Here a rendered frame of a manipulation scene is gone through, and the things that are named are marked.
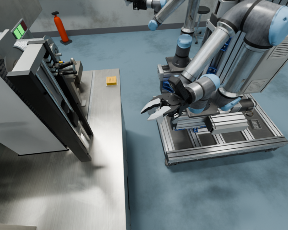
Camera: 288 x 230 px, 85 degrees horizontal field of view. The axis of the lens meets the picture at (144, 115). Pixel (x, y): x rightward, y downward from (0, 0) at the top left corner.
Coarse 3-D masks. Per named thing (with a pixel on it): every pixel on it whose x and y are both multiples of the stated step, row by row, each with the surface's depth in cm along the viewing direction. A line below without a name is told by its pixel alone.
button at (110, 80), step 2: (114, 76) 115; (108, 78) 114; (110, 78) 114; (112, 78) 114; (114, 78) 114; (116, 78) 116; (108, 80) 112; (110, 80) 112; (112, 80) 112; (114, 80) 112; (116, 80) 114; (108, 82) 111; (110, 82) 111; (112, 82) 111; (114, 82) 111; (116, 82) 113; (108, 84) 112; (110, 84) 112; (112, 84) 113; (114, 84) 113; (116, 84) 113
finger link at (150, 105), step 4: (156, 100) 58; (148, 104) 57; (152, 104) 57; (156, 104) 57; (160, 104) 60; (144, 108) 56; (148, 108) 57; (152, 108) 59; (156, 108) 60; (140, 112) 56; (144, 112) 57; (148, 112) 60; (152, 112) 61
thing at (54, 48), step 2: (50, 44) 73; (52, 44) 73; (54, 44) 75; (50, 46) 73; (52, 46) 73; (54, 46) 75; (56, 46) 77; (50, 48) 72; (52, 48) 72; (54, 48) 74; (56, 48) 76; (52, 50) 72; (54, 50) 74; (56, 50) 76; (58, 50) 78; (54, 52) 74; (56, 52) 76; (58, 52) 78; (54, 54) 74; (54, 56) 74; (58, 56) 78; (56, 58) 75; (58, 58) 77
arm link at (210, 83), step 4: (204, 76) 66; (208, 76) 64; (212, 76) 64; (216, 76) 65; (196, 80) 64; (200, 80) 63; (204, 80) 63; (208, 80) 63; (212, 80) 63; (216, 80) 64; (200, 84) 61; (204, 84) 62; (208, 84) 62; (212, 84) 63; (216, 84) 64; (204, 88) 61; (208, 88) 62; (212, 88) 63; (216, 88) 65; (204, 92) 62; (208, 92) 64; (204, 96) 66; (208, 96) 67
